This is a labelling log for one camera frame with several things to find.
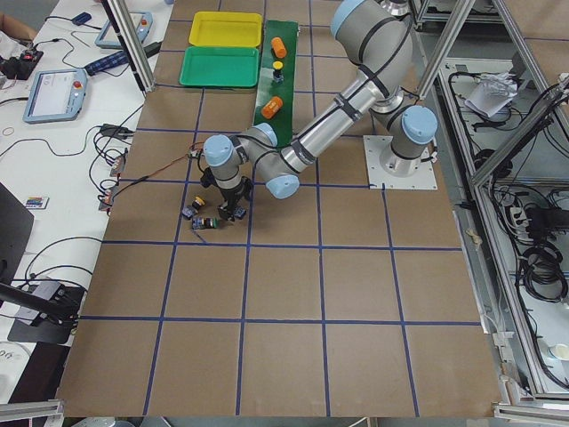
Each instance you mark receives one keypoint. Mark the crumpled white paper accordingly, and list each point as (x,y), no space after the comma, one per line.
(493,92)

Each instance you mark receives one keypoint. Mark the aluminium post right side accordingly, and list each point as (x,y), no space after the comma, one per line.
(120,19)

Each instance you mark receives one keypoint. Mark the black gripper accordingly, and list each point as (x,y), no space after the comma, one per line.
(232,195)

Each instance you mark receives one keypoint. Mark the black laptop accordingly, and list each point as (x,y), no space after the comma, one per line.
(16,226)

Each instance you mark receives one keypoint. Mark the plain orange cylinder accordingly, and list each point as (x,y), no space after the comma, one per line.
(278,47)

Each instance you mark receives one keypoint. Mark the yellow plastic tray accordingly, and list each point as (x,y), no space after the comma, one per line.
(226,29)

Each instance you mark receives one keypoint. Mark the orange cylinder marked 4680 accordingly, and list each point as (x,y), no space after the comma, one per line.
(270,109)

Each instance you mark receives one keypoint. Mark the black monitor stand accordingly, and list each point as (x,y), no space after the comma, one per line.
(47,314)

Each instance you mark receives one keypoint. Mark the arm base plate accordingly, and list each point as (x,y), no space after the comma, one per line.
(385,170)

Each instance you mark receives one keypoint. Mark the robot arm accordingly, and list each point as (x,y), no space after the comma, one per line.
(381,47)

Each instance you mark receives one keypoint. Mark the teach pendant near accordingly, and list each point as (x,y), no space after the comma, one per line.
(55,96)

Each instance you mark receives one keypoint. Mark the green plastic tray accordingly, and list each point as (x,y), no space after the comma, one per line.
(220,67)

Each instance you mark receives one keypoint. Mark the folded blue umbrella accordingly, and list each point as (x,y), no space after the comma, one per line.
(117,59)

